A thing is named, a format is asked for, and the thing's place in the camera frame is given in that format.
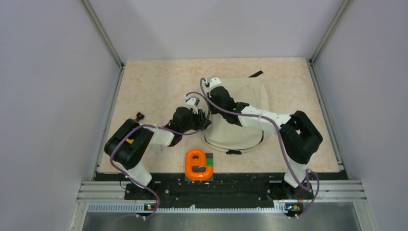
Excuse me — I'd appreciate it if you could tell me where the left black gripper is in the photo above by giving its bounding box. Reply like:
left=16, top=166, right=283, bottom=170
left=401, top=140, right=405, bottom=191
left=181, top=108, right=211, bottom=133

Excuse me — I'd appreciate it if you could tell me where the cream canvas student bag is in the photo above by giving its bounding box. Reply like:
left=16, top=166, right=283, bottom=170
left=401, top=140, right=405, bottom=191
left=202, top=77, right=269, bottom=154

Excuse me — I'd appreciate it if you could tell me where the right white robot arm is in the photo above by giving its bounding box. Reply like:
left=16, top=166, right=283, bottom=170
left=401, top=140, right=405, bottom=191
left=206, top=86, right=323, bottom=198

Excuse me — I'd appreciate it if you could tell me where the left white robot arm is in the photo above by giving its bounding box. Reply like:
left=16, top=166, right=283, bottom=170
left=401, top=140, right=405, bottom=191
left=104, top=106, right=211, bottom=199

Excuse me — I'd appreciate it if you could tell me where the red black stamp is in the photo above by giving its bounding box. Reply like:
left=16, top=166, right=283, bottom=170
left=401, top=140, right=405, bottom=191
left=135, top=112, right=145, bottom=122

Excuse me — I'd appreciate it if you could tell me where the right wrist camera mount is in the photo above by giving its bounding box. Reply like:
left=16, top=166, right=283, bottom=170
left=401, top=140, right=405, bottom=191
left=204, top=77, right=222, bottom=90

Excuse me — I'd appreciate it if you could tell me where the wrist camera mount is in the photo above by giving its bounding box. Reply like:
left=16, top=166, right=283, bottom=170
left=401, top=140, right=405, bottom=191
left=185, top=96, right=200, bottom=113
left=204, top=77, right=222, bottom=90

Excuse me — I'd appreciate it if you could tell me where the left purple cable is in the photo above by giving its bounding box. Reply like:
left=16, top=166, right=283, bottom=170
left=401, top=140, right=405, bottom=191
left=109, top=91, right=211, bottom=220

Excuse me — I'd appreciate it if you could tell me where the purple cable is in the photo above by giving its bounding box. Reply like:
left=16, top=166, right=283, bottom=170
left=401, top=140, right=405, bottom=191
left=109, top=91, right=211, bottom=220
left=199, top=77, right=320, bottom=219

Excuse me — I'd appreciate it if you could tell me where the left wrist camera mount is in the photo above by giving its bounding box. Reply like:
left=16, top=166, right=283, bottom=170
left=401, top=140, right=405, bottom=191
left=185, top=96, right=200, bottom=113

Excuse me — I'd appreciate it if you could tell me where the orange ring toy on bricks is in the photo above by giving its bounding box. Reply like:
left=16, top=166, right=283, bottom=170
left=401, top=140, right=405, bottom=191
left=184, top=149, right=214, bottom=181

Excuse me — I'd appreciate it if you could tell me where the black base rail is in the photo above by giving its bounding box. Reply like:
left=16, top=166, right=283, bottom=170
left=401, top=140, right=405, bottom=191
left=125, top=173, right=314, bottom=209

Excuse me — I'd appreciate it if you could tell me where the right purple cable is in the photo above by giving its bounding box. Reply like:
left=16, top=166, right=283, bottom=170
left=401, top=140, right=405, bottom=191
left=199, top=77, right=320, bottom=219

